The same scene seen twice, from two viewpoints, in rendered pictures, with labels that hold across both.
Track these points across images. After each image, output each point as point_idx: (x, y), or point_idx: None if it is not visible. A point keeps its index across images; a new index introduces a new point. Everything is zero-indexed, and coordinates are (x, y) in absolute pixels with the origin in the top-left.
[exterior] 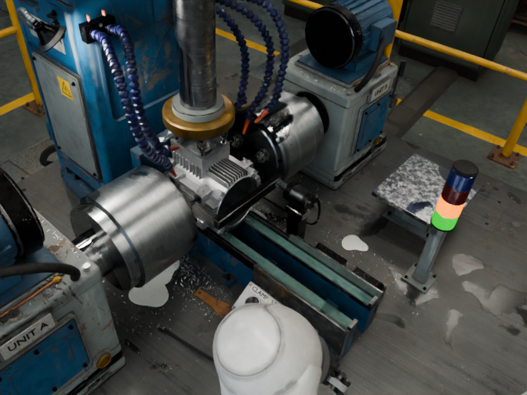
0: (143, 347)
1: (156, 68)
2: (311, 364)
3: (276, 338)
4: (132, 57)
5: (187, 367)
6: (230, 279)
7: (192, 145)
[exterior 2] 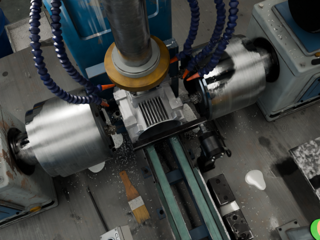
0: (73, 198)
1: None
2: None
3: None
4: (56, 20)
5: (90, 225)
6: (146, 173)
7: None
